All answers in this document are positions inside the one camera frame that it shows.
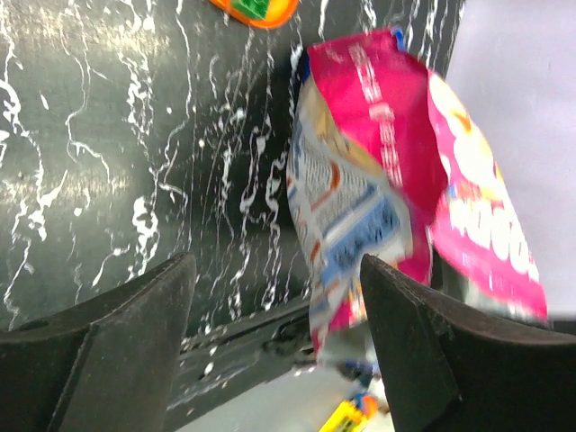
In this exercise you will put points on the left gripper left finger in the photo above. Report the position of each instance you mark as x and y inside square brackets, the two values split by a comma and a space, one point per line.
[104, 365]

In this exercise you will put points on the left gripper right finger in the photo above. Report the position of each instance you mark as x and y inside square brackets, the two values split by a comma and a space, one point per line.
[449, 367]

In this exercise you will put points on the pink pet food bag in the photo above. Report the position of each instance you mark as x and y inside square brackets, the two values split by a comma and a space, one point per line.
[386, 161]

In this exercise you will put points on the colourful toy block track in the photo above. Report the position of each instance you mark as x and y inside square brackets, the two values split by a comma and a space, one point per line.
[261, 14]

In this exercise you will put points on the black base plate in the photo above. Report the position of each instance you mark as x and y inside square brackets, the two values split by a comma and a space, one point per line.
[234, 358]

